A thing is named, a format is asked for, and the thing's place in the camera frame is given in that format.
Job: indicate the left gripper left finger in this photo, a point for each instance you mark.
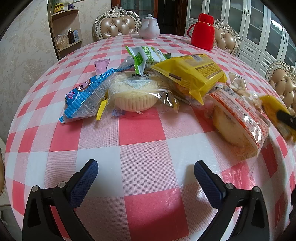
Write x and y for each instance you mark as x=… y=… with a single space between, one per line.
x=39 y=222

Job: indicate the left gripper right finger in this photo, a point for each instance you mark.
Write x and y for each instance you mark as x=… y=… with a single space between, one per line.
x=252 y=223

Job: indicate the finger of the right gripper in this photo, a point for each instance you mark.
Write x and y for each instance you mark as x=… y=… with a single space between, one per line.
x=287 y=119

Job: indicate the yellow snack bag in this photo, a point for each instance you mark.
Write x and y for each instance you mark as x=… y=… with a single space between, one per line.
x=271 y=106

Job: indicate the red white bread package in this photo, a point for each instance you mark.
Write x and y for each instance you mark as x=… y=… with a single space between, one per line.
x=237 y=121

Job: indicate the yellow snack package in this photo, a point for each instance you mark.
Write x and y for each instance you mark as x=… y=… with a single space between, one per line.
x=192 y=75

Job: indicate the blue snack packet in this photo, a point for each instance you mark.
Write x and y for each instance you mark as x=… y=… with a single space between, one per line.
x=84 y=100

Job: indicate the green white snack packet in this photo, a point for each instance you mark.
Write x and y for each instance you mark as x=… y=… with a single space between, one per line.
x=145 y=57

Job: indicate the clear packaged round cake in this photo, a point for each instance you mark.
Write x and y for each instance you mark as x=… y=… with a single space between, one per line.
x=131 y=93

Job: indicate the pink wafer packet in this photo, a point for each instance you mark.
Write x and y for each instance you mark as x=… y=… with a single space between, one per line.
x=101 y=66

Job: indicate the clear bag of nuts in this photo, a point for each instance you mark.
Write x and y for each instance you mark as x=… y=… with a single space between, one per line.
x=238 y=85

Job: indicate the beige tufted chair right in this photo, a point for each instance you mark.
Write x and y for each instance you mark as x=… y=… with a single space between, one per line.
x=281 y=76

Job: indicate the beige tufted chair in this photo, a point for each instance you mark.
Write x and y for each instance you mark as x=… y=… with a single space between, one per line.
x=116 y=22
x=281 y=76
x=226 y=38

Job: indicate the white glass door cabinet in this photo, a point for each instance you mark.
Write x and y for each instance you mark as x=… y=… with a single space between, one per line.
x=263 y=37

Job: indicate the beige tufted chair middle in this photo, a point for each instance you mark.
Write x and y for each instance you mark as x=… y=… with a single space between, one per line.
x=226 y=38

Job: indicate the red checkered tablecloth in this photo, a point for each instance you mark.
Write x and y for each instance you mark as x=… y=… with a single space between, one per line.
x=145 y=188

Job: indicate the red thermos jug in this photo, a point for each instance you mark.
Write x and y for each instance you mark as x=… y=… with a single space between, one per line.
x=202 y=33

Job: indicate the white teapot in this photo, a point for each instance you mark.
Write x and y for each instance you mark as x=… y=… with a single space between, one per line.
x=149 y=28

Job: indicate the bag on lower shelf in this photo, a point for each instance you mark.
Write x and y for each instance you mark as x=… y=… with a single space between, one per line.
x=62 y=41

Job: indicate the dark bottle on shelf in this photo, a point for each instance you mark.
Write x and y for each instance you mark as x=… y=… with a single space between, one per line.
x=70 y=36

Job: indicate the beige tufted chair left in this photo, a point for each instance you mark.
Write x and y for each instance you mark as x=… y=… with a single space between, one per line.
x=116 y=22

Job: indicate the wooden corner shelf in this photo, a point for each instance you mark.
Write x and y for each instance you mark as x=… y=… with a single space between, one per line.
x=59 y=24

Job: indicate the yellow jar on shelf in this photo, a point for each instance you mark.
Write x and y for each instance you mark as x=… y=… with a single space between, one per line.
x=59 y=8

